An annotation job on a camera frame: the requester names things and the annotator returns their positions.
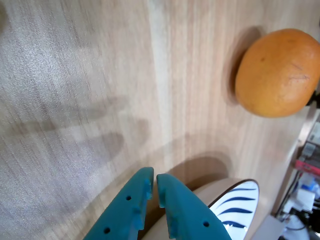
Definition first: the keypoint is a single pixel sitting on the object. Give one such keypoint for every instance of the red box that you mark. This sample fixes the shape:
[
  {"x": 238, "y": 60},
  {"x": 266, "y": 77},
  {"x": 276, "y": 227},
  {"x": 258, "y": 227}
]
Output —
[{"x": 307, "y": 167}]

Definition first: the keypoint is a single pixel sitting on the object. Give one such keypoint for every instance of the small scarred orange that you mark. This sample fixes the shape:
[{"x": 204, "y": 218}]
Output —
[{"x": 275, "y": 75}]

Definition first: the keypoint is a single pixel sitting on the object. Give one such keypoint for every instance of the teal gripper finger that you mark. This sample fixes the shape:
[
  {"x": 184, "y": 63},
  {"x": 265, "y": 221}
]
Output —
[
  {"x": 187, "y": 215},
  {"x": 117, "y": 215}
]

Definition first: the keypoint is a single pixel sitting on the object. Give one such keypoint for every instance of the white box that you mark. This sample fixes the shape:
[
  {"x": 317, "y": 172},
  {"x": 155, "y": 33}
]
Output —
[{"x": 303, "y": 198}]

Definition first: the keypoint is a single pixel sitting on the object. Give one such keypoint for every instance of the white plate with blue stripes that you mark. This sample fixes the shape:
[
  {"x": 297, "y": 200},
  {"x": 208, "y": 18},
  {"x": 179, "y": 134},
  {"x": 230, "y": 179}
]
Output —
[{"x": 237, "y": 200}]

